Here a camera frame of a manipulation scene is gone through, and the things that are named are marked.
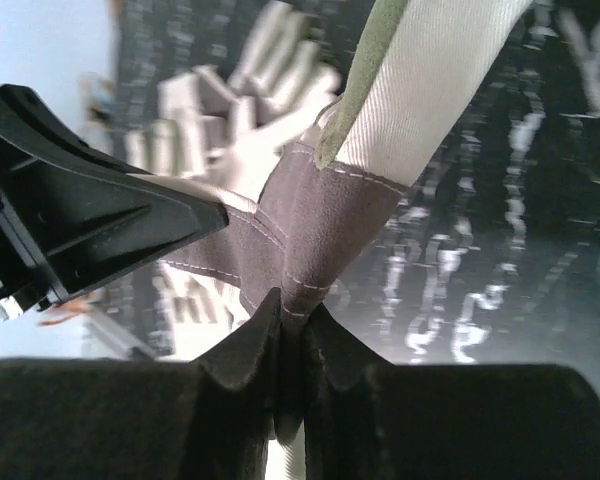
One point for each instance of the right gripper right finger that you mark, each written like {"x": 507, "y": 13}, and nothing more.
{"x": 367, "y": 418}

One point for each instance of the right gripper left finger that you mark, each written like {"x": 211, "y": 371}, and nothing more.
{"x": 109, "y": 419}

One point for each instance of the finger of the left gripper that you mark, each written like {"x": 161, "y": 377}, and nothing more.
{"x": 72, "y": 218}

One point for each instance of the work glove with grey band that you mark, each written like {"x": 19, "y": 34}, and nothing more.
{"x": 297, "y": 221}

